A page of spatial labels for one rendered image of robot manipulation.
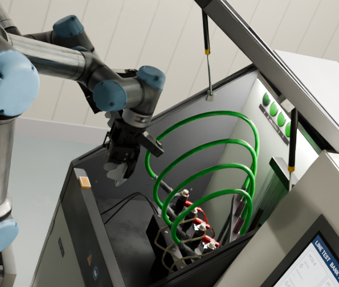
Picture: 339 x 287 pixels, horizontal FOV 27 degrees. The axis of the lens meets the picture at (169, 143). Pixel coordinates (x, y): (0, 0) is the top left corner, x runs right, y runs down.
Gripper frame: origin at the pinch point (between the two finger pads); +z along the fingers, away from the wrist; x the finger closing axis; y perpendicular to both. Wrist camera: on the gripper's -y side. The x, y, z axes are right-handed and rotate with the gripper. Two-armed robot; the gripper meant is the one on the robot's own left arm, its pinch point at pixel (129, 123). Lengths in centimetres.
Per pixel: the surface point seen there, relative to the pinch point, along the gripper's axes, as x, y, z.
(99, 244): 2.7, 25.3, 28.7
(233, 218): 0.4, -14.2, 44.2
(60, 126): -216, 46, 61
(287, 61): -30, -56, 18
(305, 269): 52, -23, 35
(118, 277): 15.5, 23.5, 34.3
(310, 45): -225, -115, 94
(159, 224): -7.7, 7.5, 38.0
